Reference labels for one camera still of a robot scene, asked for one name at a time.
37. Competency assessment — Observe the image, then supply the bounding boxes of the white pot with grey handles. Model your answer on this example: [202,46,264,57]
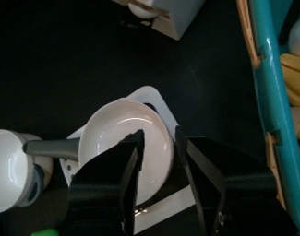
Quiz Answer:
[0,128,55,214]

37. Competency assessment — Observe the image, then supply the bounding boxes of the white toy toaster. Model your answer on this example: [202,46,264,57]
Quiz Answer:
[113,0,206,41]

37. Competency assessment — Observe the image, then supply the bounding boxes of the white toy stove top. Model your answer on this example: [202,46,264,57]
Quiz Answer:
[58,85,197,236]

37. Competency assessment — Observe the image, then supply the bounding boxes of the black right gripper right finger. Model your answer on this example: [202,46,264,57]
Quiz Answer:
[174,126,300,236]

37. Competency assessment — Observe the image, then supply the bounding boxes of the white toy egg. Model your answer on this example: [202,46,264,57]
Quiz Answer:
[288,14,300,58]

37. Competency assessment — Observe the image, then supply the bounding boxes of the green toy piece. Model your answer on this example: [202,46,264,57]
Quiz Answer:
[30,228,59,236]

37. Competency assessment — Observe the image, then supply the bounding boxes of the teal basket with wicker sides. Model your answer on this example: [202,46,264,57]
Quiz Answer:
[236,0,300,236]

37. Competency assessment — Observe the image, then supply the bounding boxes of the yellow toy banana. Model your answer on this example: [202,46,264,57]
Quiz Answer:
[279,53,300,108]

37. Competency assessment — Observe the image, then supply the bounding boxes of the white frying pan grey handle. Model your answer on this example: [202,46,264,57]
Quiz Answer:
[23,97,176,207]

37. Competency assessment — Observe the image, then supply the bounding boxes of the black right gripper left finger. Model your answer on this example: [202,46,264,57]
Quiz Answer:
[67,129,146,236]

